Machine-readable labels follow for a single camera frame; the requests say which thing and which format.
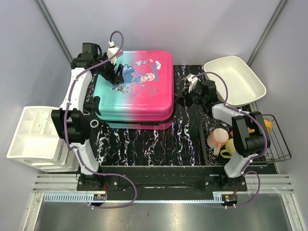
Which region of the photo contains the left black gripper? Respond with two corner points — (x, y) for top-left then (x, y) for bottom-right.
(95, 54), (124, 85)

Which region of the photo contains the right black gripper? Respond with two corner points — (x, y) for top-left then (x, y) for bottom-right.
(174, 84), (206, 108)

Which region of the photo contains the pink and teal kids suitcase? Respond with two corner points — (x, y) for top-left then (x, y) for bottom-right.
(84, 51), (175, 130)

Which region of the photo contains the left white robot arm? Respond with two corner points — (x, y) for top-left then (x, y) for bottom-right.
(51, 41), (124, 191)

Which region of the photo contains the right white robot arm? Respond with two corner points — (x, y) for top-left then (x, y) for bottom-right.
(175, 77), (270, 191)

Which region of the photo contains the black marble pattern mat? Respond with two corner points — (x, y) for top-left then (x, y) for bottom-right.
(67, 64), (277, 167)

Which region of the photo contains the pink cup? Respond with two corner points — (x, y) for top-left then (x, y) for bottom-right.
(206, 128), (229, 156)

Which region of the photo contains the white plastic tray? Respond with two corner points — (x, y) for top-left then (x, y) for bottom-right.
(203, 56), (267, 107)

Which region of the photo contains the yellow-green mug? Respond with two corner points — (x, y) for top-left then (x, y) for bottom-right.
(220, 138), (235, 159)

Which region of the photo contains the orange-yellow plate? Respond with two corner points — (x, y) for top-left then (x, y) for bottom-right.
(248, 119), (273, 134)

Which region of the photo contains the white drawer organizer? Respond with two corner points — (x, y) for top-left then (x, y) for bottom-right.
(6, 106), (79, 173)

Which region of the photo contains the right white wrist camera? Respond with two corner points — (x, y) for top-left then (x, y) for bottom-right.
(185, 74), (199, 93)

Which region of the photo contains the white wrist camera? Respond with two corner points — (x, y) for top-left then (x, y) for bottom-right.
(107, 41), (123, 65)
(185, 74), (199, 93)

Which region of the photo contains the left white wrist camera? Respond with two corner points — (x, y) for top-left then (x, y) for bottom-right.
(107, 41), (123, 65)

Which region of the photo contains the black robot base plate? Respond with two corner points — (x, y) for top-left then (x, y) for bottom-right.
(76, 166), (247, 192)

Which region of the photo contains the aluminium rail frame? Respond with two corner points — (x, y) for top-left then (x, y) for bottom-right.
(33, 174), (294, 204)

